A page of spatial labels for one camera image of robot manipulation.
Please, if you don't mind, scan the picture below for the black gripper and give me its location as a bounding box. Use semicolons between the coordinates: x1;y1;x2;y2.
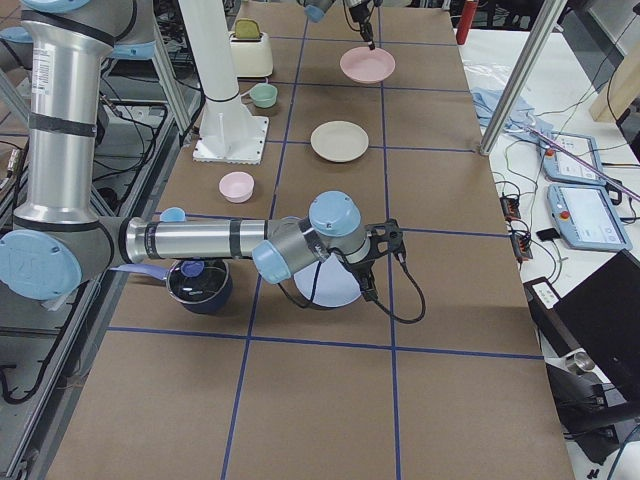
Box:
346;218;405;302
347;0;380;50

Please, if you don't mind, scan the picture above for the light blue plate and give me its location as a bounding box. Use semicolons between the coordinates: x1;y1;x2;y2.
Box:
294;254;361;308

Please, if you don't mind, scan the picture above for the pink plate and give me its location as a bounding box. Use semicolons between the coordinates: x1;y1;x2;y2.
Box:
339;47;396;84

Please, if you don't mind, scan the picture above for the red cylinder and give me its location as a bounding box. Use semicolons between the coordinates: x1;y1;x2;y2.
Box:
456;0;479;45

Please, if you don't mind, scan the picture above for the cream plate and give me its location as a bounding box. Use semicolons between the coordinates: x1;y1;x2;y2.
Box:
310;121;369;163

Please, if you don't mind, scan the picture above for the cream toaster with bread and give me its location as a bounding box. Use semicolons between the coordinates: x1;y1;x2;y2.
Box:
229;18;274;78

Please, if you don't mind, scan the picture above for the green bowl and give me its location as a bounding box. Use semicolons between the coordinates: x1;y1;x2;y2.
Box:
249;83;278;109

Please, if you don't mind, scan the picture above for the clear plastic bag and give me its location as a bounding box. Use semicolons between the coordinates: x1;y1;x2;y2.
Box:
462;57;513;90

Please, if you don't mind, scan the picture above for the pink bowl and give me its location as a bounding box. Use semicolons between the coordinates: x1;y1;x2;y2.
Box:
218;171;255;203

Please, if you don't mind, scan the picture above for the dark blue pot with lid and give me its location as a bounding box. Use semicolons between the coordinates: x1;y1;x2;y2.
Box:
113;259;233;315

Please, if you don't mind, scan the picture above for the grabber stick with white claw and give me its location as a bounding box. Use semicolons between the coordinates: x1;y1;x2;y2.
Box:
523;125;640;202

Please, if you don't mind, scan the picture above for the blue cloth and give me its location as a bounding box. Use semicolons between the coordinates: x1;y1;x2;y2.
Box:
470;85;554;139

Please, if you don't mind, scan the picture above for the light blue cup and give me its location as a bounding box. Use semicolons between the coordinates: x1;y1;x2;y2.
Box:
159;207;186;223

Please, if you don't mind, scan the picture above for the far teach pendant tablet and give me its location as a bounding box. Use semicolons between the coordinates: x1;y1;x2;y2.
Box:
537;130;606;185

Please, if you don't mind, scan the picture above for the teach pendant tablet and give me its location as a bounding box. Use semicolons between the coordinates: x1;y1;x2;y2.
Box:
547;183;632;252
537;130;606;185

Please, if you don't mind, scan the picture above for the metal cup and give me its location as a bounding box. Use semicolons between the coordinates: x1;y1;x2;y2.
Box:
565;351;595;376

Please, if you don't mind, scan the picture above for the near teach pendant tablet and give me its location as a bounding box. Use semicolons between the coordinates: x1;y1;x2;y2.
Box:
547;183;632;252

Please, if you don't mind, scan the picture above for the black laptop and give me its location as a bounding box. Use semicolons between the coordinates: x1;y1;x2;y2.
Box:
524;250;639;400

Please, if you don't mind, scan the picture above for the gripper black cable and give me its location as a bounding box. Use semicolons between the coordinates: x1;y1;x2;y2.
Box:
277;249;427;325

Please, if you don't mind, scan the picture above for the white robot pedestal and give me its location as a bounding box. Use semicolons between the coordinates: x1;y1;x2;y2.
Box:
179;0;269;165

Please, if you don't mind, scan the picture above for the aluminium frame post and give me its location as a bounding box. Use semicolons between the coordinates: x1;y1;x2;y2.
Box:
478;0;567;156

